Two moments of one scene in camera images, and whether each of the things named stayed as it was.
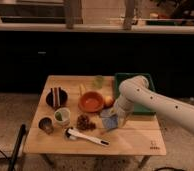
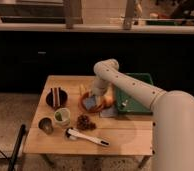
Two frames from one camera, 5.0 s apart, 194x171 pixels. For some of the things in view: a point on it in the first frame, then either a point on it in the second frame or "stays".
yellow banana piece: [82, 88] stays
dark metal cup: [46, 124] stays
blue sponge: [111, 122] to [89, 102]
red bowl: [91, 102] stays
